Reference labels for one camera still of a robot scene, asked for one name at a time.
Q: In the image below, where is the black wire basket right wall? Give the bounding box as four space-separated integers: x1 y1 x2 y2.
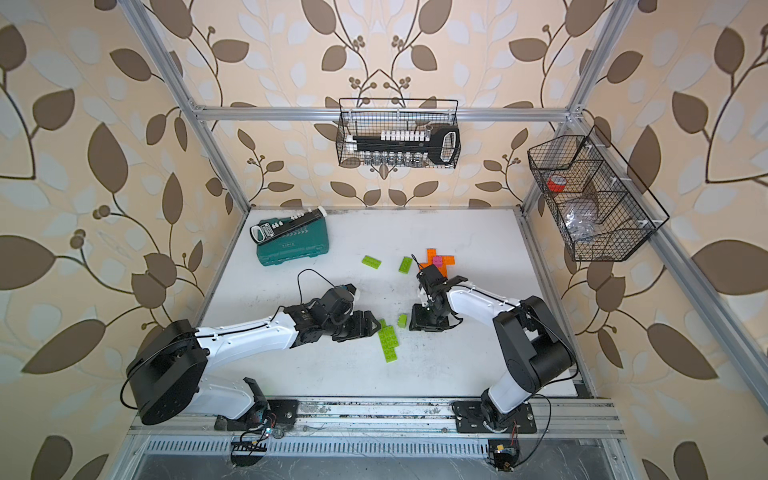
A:
527 126 670 262

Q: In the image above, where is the black wire basket wall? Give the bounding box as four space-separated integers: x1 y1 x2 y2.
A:
527 126 670 262
335 96 461 168

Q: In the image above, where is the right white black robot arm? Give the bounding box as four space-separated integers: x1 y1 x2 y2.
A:
409 265 577 433

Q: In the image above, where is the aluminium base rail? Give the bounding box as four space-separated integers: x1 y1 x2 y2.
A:
119 397 626 464

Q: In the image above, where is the black socket set in basket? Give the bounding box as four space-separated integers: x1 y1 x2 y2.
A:
336 124 462 168

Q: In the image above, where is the black bit holder on case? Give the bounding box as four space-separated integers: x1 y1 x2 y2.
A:
249 206 327 245

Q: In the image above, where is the black wire basket back wall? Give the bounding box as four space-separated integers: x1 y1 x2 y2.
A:
335 96 461 168

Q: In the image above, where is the red tape roll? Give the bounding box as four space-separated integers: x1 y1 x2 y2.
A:
546 174 568 194

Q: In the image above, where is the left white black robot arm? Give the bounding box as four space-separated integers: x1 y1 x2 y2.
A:
121 284 382 431

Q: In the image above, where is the green tool case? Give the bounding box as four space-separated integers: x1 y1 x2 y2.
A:
256 220 330 266

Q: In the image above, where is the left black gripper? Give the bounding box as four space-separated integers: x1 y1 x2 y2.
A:
322 309 384 340

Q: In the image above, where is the clear plastic bag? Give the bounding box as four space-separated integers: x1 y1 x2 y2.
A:
562 198 598 242

